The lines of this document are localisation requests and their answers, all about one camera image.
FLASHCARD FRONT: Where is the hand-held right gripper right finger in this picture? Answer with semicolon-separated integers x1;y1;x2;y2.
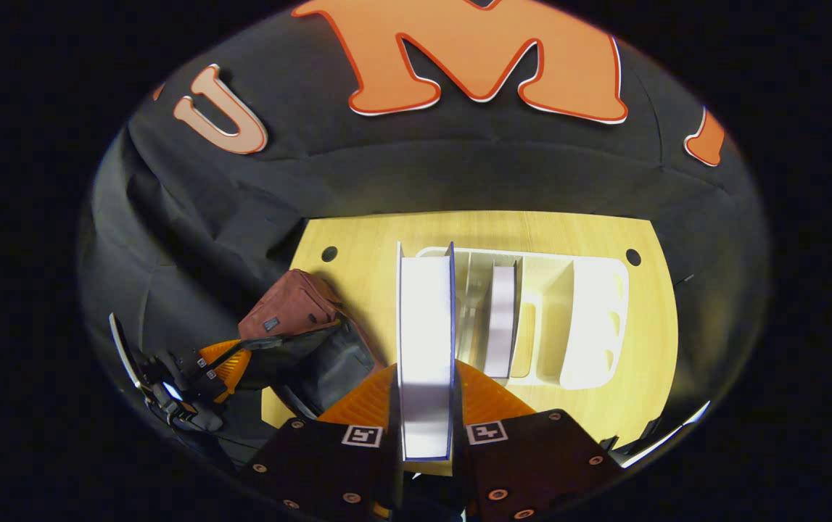
452;360;623;519

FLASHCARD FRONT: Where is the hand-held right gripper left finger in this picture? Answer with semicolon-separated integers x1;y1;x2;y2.
242;362;398;519

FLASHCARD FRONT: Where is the maroon schoolbag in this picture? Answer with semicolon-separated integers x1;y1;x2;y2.
238;268;387;421

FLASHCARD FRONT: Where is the black portrait cover book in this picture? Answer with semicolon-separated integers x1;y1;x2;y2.
483;265;522;379

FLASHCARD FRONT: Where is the white bookshelf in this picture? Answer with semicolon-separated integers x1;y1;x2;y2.
416;246;630;391

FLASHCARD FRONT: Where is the blue book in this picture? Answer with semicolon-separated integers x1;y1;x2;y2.
395;241;458;463

